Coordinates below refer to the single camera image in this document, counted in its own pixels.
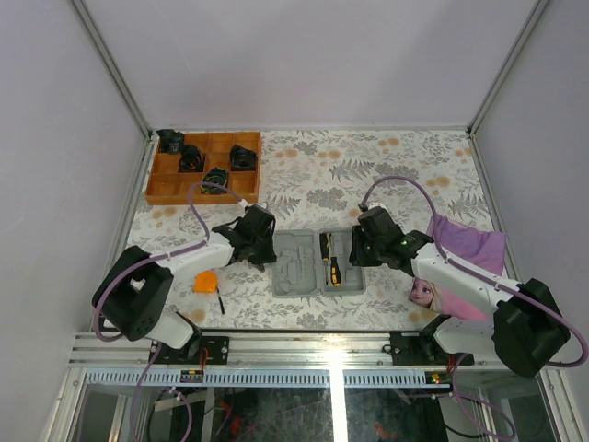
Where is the small black yellow screwdriver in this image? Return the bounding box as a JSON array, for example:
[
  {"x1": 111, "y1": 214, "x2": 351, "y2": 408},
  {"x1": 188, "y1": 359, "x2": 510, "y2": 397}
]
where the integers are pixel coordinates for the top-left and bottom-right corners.
[{"x1": 319, "y1": 232, "x2": 330, "y2": 285}]

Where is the large black yellow screwdriver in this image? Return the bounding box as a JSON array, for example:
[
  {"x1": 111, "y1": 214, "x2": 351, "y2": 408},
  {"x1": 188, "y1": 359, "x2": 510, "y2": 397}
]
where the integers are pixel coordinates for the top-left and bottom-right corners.
[{"x1": 329, "y1": 256, "x2": 342, "y2": 286}]

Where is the grey plastic tool case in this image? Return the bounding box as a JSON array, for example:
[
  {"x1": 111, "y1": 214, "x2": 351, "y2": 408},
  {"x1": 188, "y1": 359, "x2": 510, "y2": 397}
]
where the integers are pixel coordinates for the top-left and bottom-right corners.
[{"x1": 271, "y1": 228, "x2": 366, "y2": 298}]

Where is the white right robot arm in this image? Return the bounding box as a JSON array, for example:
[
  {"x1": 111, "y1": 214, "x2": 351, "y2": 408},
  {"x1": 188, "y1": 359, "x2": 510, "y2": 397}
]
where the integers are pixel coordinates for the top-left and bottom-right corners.
[{"x1": 350, "y1": 206, "x2": 571, "y2": 378}]

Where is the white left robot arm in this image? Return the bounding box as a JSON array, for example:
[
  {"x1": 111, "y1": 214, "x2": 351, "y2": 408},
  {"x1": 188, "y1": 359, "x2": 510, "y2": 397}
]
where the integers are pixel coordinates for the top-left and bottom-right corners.
[{"x1": 92, "y1": 204, "x2": 276, "y2": 364}]

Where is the orange tape measure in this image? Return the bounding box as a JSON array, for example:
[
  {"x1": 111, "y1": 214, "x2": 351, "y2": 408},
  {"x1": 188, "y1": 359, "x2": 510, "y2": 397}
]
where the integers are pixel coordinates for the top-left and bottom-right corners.
[{"x1": 192, "y1": 271, "x2": 218, "y2": 294}]

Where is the black blue tape roll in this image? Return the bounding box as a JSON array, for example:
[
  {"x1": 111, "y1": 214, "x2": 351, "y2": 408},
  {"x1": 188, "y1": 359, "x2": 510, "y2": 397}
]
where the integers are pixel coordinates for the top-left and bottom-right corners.
[{"x1": 201, "y1": 167, "x2": 229, "y2": 195}]

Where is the black tape roll right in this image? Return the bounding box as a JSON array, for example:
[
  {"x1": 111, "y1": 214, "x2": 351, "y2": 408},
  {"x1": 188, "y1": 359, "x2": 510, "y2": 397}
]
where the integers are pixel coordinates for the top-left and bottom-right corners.
[{"x1": 229, "y1": 145, "x2": 258, "y2": 171}]

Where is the orange wooden compartment tray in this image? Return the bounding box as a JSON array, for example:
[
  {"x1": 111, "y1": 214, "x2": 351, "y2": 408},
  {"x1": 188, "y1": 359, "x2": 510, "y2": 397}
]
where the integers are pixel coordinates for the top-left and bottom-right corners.
[{"x1": 144, "y1": 129, "x2": 261, "y2": 205}]

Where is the purple princess print bag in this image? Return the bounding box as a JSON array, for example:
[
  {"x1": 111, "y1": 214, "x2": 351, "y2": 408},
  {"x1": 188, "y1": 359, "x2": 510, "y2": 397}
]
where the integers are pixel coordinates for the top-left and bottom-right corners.
[{"x1": 409, "y1": 214, "x2": 507, "y2": 323}]

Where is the black tape roll top-left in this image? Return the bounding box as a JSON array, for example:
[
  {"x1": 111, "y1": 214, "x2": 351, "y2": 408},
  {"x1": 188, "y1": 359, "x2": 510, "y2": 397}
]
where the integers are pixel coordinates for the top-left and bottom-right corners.
[{"x1": 156, "y1": 129, "x2": 184, "y2": 155}]

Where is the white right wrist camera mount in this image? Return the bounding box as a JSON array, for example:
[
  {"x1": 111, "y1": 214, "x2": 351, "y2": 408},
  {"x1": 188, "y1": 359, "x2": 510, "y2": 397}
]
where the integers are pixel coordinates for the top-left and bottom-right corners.
[{"x1": 358, "y1": 202, "x2": 387, "y2": 212}]

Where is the aluminium front rail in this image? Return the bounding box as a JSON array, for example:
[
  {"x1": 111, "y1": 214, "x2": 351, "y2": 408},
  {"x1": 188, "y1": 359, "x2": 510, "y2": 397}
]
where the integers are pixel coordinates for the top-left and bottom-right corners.
[{"x1": 68, "y1": 329, "x2": 565, "y2": 369}]

